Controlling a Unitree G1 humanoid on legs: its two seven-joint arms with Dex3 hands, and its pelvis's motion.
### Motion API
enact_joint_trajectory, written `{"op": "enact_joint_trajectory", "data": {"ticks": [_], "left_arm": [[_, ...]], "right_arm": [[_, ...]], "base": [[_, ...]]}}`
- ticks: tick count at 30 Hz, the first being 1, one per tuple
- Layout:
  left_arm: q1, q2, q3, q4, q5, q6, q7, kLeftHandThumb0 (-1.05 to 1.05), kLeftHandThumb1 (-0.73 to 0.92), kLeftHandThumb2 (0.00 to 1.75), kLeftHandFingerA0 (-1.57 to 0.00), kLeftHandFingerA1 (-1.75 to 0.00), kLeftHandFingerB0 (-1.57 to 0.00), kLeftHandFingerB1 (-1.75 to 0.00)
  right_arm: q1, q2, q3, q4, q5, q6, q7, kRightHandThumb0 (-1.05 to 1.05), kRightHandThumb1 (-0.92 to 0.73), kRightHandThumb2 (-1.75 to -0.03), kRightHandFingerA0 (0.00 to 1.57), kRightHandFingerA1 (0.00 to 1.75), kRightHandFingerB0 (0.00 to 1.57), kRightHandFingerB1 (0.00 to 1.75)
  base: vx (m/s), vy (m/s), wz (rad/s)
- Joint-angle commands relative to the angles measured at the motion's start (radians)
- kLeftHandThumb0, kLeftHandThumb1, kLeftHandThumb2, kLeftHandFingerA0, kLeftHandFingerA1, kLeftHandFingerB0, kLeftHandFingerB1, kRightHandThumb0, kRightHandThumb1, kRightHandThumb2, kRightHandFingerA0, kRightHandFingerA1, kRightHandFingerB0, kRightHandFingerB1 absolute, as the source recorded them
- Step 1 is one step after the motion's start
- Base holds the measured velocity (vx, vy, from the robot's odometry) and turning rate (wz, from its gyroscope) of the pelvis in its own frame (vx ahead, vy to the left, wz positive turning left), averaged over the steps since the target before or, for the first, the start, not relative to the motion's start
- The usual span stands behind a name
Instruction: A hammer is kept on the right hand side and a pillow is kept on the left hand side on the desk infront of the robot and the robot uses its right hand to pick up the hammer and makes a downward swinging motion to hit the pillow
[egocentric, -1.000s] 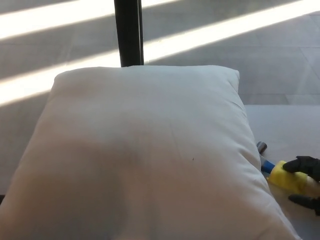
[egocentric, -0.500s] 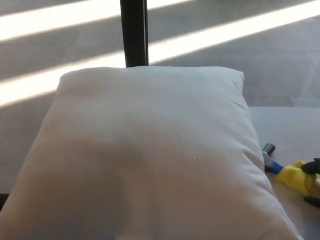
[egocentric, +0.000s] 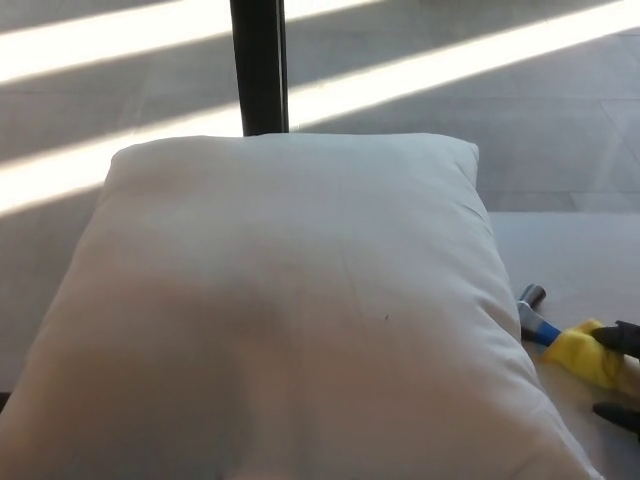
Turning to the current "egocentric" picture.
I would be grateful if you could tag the black vertical post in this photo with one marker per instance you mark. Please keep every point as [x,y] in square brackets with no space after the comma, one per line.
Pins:
[259,65]

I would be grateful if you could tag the yellow cloth wrap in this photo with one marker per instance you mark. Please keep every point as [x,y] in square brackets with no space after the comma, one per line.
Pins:
[580,352]

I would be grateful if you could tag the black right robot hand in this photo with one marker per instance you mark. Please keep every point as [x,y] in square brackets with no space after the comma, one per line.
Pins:
[622,336]

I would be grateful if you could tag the claw hammer with blue neck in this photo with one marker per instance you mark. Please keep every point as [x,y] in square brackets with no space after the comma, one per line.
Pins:
[533,311]

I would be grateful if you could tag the white square pillow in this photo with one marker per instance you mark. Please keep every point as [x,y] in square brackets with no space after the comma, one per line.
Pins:
[280,300]

